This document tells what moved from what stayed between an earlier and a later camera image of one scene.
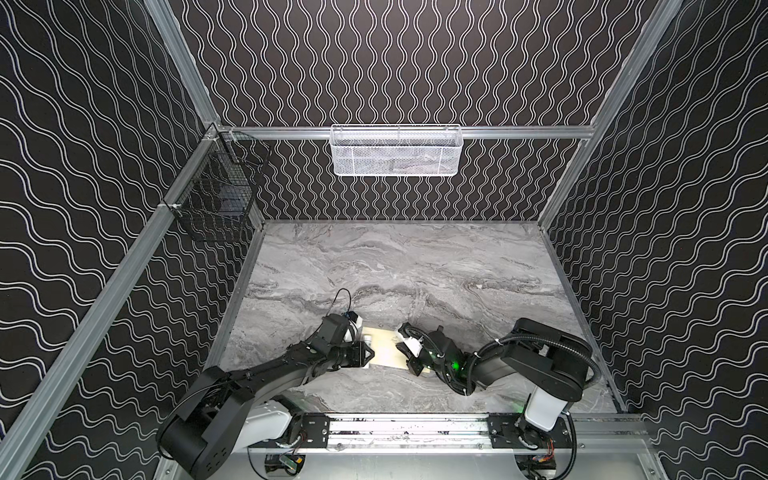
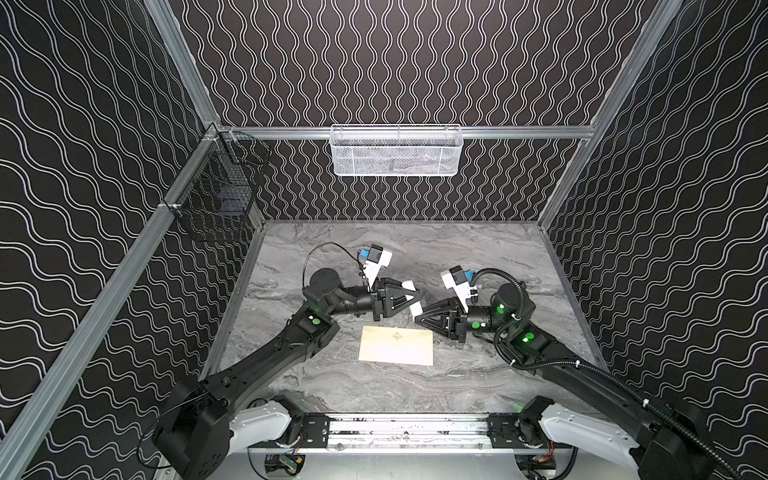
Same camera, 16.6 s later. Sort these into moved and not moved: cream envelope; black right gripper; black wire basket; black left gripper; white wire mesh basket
Moved: black right gripper; black left gripper
Not moved: cream envelope; black wire basket; white wire mesh basket
